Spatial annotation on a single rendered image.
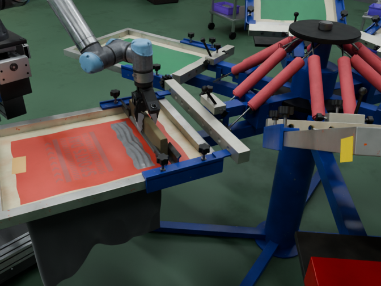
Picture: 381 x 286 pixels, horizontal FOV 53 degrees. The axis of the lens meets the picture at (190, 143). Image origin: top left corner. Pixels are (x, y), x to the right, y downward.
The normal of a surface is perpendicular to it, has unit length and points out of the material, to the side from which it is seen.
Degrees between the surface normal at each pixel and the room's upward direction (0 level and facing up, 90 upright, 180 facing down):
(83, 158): 0
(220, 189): 0
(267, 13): 32
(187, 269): 0
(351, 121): 58
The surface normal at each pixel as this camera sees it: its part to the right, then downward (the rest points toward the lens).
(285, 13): -0.01, -0.43
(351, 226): 0.03, -0.84
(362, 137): -0.04, 0.01
